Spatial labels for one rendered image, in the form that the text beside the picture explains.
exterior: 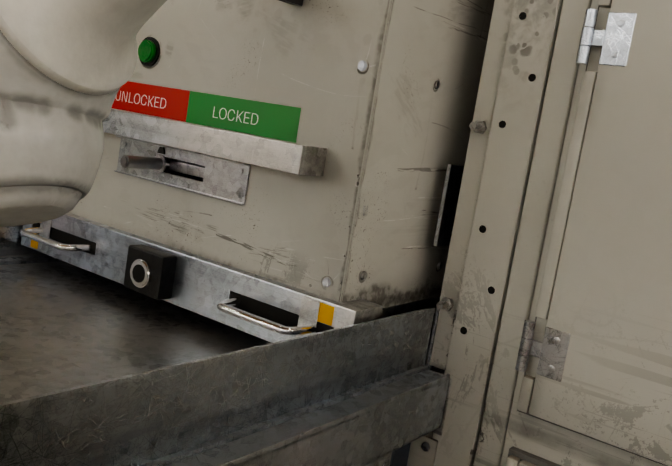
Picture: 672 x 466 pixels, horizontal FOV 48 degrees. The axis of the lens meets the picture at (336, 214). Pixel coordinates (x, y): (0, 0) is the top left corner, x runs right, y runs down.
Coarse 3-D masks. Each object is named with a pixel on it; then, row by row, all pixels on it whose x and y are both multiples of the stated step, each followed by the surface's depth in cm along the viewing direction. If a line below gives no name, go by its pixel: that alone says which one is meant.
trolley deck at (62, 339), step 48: (0, 288) 86; (48, 288) 89; (96, 288) 92; (0, 336) 70; (48, 336) 73; (96, 336) 75; (144, 336) 77; (192, 336) 80; (240, 336) 83; (0, 384) 60; (48, 384) 61; (432, 384) 77; (288, 432) 60; (336, 432) 63; (384, 432) 70
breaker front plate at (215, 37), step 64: (192, 0) 83; (256, 0) 78; (320, 0) 73; (384, 0) 69; (192, 64) 84; (256, 64) 78; (320, 64) 73; (320, 128) 73; (128, 192) 90; (192, 192) 84; (256, 192) 78; (320, 192) 73; (256, 256) 78; (320, 256) 73
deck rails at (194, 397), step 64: (0, 256) 99; (384, 320) 73; (128, 384) 47; (192, 384) 52; (256, 384) 58; (320, 384) 66; (384, 384) 74; (0, 448) 41; (64, 448) 44; (128, 448) 49; (192, 448) 53
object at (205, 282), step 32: (32, 224) 99; (64, 224) 95; (96, 224) 92; (64, 256) 95; (96, 256) 91; (192, 256) 82; (192, 288) 82; (224, 288) 79; (256, 288) 77; (288, 288) 74; (224, 320) 79; (288, 320) 74; (352, 320) 70
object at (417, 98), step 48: (432, 0) 74; (480, 0) 83; (384, 48) 69; (432, 48) 76; (480, 48) 85; (384, 96) 71; (432, 96) 78; (384, 144) 73; (432, 144) 80; (384, 192) 74; (432, 192) 83; (384, 240) 76; (432, 240) 85; (384, 288) 78; (432, 288) 87
